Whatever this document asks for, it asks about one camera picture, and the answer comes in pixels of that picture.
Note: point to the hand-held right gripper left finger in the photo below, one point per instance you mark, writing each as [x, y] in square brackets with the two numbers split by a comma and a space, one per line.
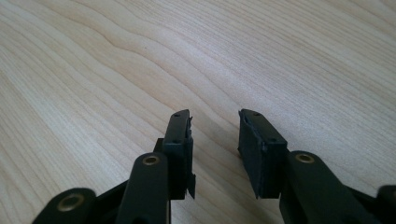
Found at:
[179, 155]

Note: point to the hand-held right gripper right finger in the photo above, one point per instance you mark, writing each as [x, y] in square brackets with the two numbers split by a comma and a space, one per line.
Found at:
[263, 155]

